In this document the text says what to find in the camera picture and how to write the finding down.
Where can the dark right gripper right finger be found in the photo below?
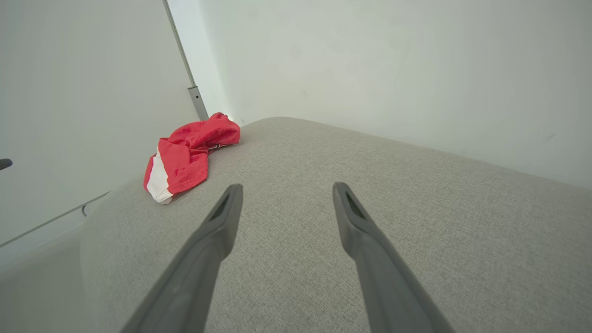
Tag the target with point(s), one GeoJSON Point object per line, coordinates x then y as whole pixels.
{"type": "Point", "coordinates": [384, 286]}

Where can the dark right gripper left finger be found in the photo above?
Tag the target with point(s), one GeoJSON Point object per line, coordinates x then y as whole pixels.
{"type": "Point", "coordinates": [194, 277]}

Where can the red shorts with white hem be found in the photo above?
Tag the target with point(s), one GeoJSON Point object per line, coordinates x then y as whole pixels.
{"type": "Point", "coordinates": [189, 152]}

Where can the grey metal partition post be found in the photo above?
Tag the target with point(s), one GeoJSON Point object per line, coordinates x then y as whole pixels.
{"type": "Point", "coordinates": [198, 101]}

